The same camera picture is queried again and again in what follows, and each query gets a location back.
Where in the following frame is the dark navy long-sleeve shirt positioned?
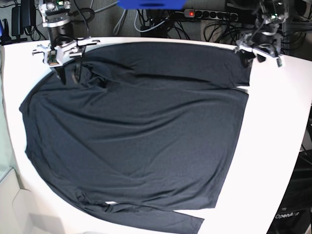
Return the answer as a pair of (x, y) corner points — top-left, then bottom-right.
(19, 42), (251, 234)

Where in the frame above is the black power strip red switch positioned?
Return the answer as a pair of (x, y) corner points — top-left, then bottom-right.
(183, 9), (238, 22)

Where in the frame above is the black OpenArm base box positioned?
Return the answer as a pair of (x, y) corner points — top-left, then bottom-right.
(267, 150), (312, 234)

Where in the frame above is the black power adapter on floor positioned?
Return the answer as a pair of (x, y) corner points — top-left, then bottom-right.
(11, 4), (25, 39)

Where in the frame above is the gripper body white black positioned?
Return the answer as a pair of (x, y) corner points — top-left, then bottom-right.
(32, 38), (100, 66)
(234, 33), (283, 62)

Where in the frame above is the white cable on floor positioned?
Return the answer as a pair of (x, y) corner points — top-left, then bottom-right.
(113, 9), (169, 34)

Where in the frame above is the blue box at top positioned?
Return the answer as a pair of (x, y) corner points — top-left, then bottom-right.
(118, 0), (186, 10)

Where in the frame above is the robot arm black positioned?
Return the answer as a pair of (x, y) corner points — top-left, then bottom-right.
(32, 0), (180, 72)
(47, 0), (288, 83)

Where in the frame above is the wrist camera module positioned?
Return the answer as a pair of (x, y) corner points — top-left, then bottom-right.
(47, 50), (60, 67)
(276, 56), (285, 68)

